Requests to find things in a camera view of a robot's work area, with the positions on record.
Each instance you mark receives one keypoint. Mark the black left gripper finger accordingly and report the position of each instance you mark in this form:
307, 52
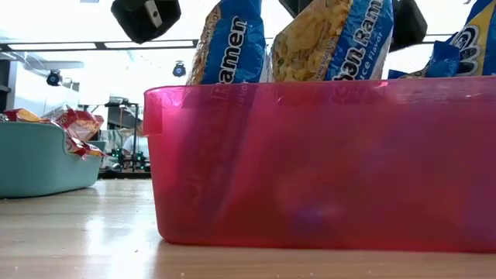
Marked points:
294, 7
135, 21

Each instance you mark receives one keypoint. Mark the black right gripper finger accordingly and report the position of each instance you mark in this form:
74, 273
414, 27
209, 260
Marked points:
408, 23

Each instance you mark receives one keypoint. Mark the person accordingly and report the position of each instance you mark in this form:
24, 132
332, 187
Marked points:
135, 144

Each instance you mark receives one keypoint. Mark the distant robot with green lights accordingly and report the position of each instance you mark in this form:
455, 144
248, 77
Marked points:
129, 159

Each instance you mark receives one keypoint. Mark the teal plastic bin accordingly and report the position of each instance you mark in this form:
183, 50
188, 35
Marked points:
35, 162

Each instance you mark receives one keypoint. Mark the red translucent plastic bin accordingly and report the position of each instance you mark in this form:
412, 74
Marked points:
310, 174

